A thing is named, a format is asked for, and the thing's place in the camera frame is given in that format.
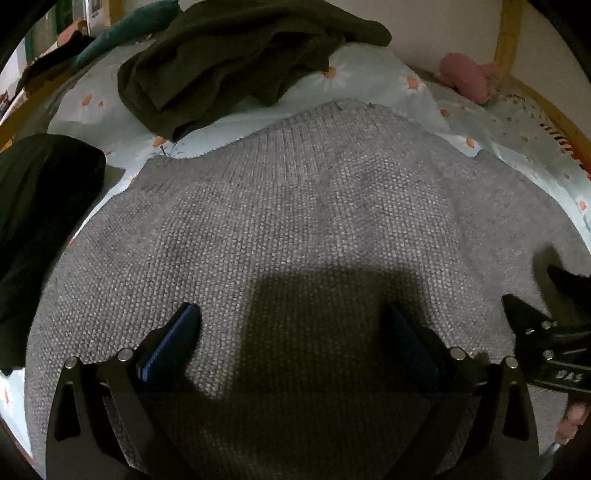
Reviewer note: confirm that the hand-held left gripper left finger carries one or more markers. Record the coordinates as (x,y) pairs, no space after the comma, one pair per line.
(168,344)

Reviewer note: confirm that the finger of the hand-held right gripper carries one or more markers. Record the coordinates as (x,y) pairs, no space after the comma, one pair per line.
(570,281)
(524,323)

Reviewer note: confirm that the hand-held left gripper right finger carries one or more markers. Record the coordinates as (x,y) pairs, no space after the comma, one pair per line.
(413,346)

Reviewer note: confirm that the person's right hand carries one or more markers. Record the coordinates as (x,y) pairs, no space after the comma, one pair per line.
(572,420)

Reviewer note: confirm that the cartoon printed blanket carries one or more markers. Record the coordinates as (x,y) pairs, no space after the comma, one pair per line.
(561,138)

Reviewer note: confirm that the black jacket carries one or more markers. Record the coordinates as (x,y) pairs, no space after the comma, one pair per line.
(41,230)

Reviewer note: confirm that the pink plush toy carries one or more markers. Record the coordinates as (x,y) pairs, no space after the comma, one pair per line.
(466,76)

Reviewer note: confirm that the light blue floral bedsheet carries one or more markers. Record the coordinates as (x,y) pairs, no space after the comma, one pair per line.
(374,76)

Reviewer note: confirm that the dark green garment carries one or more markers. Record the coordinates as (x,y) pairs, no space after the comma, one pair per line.
(231,60)

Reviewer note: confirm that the cluttered wooden desk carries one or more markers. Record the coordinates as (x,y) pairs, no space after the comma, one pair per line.
(41,55)

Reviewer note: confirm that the teal plush pillow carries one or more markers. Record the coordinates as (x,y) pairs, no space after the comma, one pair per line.
(124,30)

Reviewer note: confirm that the wooden bed frame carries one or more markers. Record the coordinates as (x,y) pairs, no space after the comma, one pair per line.
(512,46)

